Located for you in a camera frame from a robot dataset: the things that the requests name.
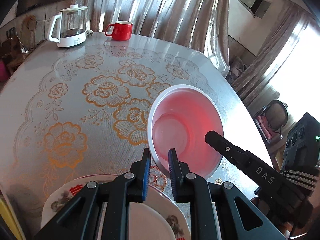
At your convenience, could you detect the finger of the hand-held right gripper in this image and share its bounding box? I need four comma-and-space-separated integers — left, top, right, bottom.
204, 130, 252, 172

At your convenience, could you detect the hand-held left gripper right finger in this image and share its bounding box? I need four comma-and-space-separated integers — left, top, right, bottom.
168, 148, 287, 240

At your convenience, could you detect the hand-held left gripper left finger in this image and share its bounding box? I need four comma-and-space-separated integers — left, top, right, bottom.
32, 148, 152, 240

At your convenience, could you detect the red plastic bowl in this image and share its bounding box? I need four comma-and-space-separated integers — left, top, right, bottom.
147, 85, 224, 180

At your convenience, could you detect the white dragon print plate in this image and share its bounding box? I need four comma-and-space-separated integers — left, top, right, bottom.
41, 174, 189, 240

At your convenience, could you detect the person's right forearm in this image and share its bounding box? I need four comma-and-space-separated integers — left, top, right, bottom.
279, 166, 320, 190

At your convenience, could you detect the pink cloth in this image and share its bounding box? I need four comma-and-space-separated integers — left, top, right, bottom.
257, 115, 275, 139

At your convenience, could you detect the dark round back chair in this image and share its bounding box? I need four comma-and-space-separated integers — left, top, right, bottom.
255, 99, 290, 143

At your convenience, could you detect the grey cloth bundle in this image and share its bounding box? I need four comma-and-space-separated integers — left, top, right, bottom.
226, 56, 248, 80

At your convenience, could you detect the grey window curtain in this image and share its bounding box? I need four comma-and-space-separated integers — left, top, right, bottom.
231, 0, 313, 105

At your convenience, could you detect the red mug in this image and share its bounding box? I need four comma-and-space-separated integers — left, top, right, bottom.
104, 20, 133, 41

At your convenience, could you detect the wide grey curtain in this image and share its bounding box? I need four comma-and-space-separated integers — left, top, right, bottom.
72, 0, 232, 78

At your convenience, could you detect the glass electric kettle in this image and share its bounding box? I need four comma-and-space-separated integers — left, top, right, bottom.
47, 4, 93, 49

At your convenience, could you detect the pink bag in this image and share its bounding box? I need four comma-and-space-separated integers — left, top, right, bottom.
0, 60, 8, 82

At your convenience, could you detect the carved wooden chair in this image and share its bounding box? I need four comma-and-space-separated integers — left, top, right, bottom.
21, 15, 43, 50

